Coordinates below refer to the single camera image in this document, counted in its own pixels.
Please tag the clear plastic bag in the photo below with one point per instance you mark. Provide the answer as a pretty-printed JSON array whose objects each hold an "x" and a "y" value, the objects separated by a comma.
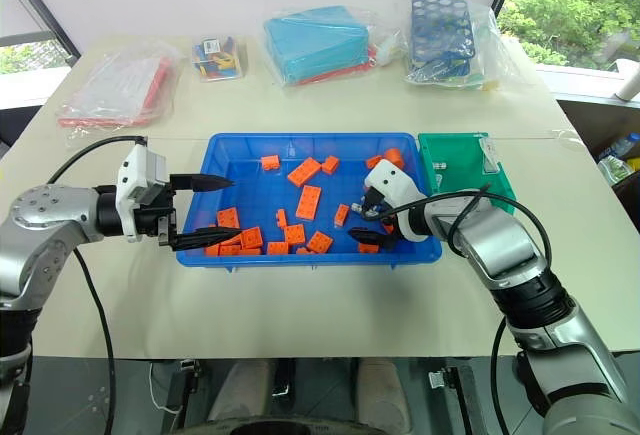
[{"x": 492, "y": 50}]

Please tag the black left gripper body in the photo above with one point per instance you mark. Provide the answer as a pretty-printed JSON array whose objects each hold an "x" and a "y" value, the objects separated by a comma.
[{"x": 160, "y": 215}]

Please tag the blue test tube rack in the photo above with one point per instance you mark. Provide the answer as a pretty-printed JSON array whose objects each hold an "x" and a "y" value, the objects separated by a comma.
[{"x": 440, "y": 30}]

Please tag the metal table bracket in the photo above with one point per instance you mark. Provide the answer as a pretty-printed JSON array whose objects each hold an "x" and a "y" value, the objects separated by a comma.
[
  {"x": 182, "y": 380},
  {"x": 450, "y": 385}
]

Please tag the narrow orange building block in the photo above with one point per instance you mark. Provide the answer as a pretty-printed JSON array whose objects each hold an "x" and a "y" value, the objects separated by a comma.
[
  {"x": 281, "y": 217},
  {"x": 341, "y": 215}
]

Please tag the plastic bag with red sheets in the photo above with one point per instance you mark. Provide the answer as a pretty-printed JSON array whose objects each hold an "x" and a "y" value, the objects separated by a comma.
[{"x": 120, "y": 90}]

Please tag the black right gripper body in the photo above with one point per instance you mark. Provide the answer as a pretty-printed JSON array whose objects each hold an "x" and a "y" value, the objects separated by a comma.
[{"x": 390, "y": 220}]

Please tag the beige rounded shape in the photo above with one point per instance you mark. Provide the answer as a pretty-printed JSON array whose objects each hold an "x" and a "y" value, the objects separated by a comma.
[
  {"x": 240, "y": 390},
  {"x": 382, "y": 392}
]

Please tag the large orange building block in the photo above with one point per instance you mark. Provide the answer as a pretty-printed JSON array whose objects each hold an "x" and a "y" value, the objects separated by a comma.
[
  {"x": 304, "y": 172},
  {"x": 308, "y": 202}
]

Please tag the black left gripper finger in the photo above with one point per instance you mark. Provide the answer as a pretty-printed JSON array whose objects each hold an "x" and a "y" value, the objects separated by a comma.
[
  {"x": 200, "y": 183},
  {"x": 200, "y": 237}
]

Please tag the plastic bag with teal box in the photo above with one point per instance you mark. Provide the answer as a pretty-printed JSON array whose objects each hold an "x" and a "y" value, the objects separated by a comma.
[{"x": 320, "y": 45}]

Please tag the clear plastic bottle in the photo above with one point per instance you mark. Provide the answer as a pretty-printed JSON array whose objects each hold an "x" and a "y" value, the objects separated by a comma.
[{"x": 617, "y": 152}]

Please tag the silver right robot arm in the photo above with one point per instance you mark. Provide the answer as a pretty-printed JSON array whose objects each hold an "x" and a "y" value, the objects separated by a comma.
[{"x": 500, "y": 240}]

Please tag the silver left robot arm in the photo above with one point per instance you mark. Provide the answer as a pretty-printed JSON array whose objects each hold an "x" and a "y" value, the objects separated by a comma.
[{"x": 50, "y": 215}]

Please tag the green plastic bin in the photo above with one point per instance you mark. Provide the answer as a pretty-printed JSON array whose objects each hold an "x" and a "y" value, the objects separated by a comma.
[{"x": 460, "y": 170}]

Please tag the clear label holder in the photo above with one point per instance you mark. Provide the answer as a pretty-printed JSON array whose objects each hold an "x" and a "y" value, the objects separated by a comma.
[{"x": 490, "y": 155}]

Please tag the square orange building block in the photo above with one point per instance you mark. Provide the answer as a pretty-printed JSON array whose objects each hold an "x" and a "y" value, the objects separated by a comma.
[
  {"x": 228, "y": 217},
  {"x": 252, "y": 237},
  {"x": 295, "y": 235},
  {"x": 320, "y": 242}
]

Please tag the white paper roll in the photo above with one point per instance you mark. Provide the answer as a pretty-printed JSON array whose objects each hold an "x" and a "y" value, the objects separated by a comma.
[{"x": 629, "y": 80}]

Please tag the small orange building block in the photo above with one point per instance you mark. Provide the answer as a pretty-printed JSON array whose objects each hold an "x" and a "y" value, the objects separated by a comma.
[
  {"x": 230, "y": 250},
  {"x": 277, "y": 248},
  {"x": 251, "y": 251},
  {"x": 211, "y": 251},
  {"x": 330, "y": 165},
  {"x": 388, "y": 227},
  {"x": 368, "y": 248},
  {"x": 270, "y": 163},
  {"x": 302, "y": 251},
  {"x": 374, "y": 161}
]

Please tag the blue plastic bin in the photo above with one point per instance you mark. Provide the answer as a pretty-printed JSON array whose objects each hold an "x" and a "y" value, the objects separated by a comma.
[{"x": 270, "y": 200}]

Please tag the clear box of coloured pieces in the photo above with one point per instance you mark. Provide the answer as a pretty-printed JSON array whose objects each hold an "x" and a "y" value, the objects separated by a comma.
[{"x": 219, "y": 59}]

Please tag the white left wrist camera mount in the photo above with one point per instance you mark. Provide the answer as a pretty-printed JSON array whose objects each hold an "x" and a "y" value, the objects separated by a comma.
[{"x": 131, "y": 170}]

